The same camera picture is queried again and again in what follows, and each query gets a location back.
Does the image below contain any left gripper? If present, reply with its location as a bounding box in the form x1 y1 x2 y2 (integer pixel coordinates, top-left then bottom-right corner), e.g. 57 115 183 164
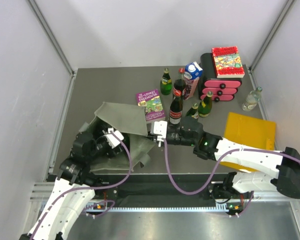
86 123 123 162

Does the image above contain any cola bottle red cap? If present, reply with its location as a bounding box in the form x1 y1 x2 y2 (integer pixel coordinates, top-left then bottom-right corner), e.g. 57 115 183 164
172 68 186 99
169 96 183 125

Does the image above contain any green canvas bag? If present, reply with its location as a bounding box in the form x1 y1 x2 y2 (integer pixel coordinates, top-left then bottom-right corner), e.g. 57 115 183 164
71 102 155 172

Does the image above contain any blue juice carton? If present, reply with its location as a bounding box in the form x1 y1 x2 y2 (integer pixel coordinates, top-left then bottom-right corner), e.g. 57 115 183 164
183 61 203 100

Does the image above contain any clear green-cap bottle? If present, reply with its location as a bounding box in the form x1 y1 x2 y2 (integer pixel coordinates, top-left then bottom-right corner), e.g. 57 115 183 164
241 86 263 112

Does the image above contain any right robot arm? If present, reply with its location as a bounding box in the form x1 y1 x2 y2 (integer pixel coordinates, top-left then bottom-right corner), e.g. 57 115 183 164
147 116 300 199

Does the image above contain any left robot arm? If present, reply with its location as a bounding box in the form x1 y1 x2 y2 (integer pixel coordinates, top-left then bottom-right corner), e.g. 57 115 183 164
20 128 132 240

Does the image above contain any purple treehouse book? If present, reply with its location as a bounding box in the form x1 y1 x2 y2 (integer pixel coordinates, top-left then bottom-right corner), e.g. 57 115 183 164
136 89 166 124

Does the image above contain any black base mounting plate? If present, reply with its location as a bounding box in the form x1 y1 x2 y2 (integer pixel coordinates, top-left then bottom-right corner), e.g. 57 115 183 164
94 173 251 208

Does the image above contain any black pink drawer unit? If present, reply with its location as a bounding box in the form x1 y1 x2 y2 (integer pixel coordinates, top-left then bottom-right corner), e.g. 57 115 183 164
197 53 242 103

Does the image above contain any yellow folder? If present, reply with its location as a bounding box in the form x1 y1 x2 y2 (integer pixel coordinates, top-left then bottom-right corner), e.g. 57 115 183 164
218 111 277 173

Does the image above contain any red comic book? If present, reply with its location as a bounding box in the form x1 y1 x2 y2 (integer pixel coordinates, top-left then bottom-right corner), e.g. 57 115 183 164
211 46 245 79

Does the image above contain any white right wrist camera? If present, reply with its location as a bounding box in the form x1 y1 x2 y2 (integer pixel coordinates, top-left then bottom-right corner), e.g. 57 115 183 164
150 120 168 135

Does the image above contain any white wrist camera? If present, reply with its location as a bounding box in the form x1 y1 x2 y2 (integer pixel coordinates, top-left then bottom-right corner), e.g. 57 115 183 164
103 127 124 149
150 120 168 135

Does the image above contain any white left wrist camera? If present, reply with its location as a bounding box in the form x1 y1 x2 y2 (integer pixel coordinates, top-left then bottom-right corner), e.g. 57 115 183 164
103 127 124 149

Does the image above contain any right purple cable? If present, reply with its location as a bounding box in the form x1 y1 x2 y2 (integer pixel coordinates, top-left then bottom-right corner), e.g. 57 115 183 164
163 139 300 217

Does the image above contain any purple cable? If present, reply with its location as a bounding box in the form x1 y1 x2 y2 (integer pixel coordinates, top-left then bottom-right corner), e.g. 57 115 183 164
27 132 133 240
163 139 300 217

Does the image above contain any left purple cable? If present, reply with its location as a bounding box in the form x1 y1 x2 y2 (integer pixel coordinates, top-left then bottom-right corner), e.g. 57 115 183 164
27 132 133 240

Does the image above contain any aluminium frame rail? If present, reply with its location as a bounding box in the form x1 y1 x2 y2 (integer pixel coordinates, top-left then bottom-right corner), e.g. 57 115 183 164
29 181 300 204

